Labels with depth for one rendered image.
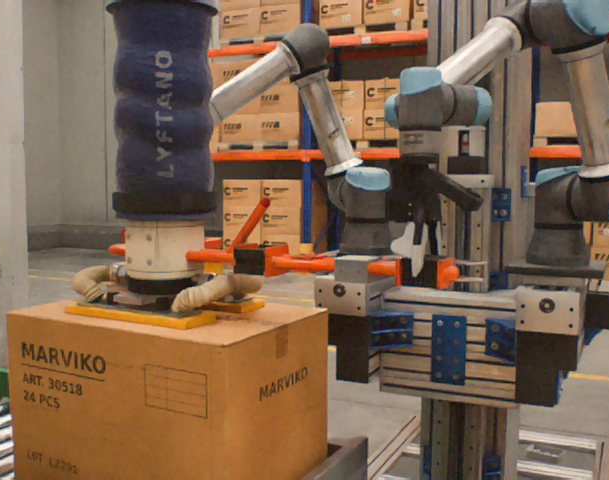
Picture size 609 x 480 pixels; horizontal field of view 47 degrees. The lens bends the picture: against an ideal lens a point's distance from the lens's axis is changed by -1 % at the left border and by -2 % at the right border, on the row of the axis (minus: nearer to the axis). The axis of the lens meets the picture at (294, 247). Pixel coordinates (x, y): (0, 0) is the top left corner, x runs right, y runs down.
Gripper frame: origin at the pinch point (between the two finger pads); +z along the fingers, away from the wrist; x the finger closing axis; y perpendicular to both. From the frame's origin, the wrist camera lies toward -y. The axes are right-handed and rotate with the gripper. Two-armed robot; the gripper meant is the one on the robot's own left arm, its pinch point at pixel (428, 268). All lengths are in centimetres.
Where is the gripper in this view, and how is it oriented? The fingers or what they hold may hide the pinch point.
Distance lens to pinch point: 128.7
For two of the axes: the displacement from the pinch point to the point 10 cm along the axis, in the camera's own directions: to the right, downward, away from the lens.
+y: -8.7, -0.5, 5.0
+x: -5.0, 0.8, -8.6
